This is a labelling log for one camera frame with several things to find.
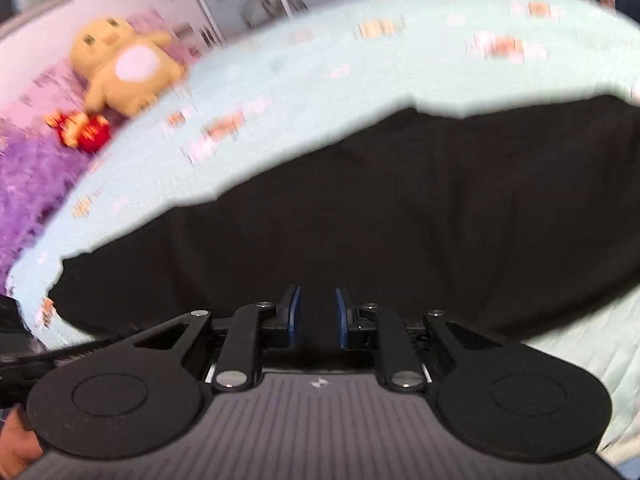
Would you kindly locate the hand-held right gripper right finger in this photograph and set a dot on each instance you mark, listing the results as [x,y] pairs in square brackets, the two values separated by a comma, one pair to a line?
[341,317]

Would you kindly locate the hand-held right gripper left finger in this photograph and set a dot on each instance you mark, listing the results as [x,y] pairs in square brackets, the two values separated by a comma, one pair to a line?
[295,317]

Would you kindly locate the black long-sleeved shirt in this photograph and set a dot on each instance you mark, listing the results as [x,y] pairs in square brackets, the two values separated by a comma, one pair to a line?
[400,210]

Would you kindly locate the person's left hand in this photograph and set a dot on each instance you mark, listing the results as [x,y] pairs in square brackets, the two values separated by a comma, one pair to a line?
[12,445]

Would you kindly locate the red plush toy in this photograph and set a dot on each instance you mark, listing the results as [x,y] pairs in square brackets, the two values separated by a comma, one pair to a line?
[87,135]

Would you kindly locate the bee print quilted bedspread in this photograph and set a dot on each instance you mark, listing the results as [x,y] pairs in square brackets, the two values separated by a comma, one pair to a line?
[325,70]

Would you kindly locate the pink floral pillow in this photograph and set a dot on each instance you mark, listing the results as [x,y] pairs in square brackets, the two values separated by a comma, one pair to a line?
[40,95]

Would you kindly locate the yellow plush toy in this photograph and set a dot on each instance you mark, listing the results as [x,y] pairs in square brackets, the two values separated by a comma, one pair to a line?
[125,65]

